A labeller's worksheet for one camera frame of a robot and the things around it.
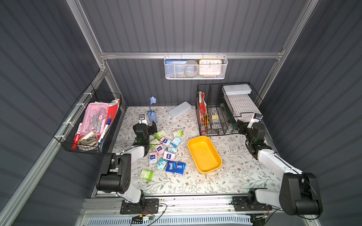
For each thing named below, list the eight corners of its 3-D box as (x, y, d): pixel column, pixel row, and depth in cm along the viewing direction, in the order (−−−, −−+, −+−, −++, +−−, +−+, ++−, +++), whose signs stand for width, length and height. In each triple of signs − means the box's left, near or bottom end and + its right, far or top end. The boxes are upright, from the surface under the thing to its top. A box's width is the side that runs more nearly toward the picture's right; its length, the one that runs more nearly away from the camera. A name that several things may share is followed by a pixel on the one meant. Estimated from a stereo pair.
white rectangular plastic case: (174, 119, 115) (174, 116, 112) (168, 113, 119) (167, 110, 117) (192, 108, 122) (192, 105, 120) (185, 102, 127) (185, 100, 124)
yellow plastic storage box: (198, 178, 85) (199, 174, 79) (185, 145, 99) (185, 140, 94) (221, 169, 88) (224, 165, 83) (205, 139, 103) (206, 133, 97)
